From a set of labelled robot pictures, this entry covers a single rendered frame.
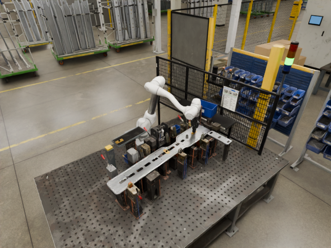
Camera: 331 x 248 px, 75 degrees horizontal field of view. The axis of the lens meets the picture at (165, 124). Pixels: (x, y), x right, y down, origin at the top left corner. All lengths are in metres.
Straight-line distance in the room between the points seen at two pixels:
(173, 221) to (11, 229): 2.14
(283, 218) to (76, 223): 2.48
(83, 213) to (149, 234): 0.68
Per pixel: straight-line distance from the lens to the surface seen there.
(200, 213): 2.28
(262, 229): 3.20
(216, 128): 2.73
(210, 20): 4.08
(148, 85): 2.55
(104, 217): 2.32
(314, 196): 3.84
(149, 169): 2.21
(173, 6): 9.73
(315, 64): 8.56
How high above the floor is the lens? 2.59
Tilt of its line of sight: 35 degrees down
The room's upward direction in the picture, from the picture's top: 1 degrees counter-clockwise
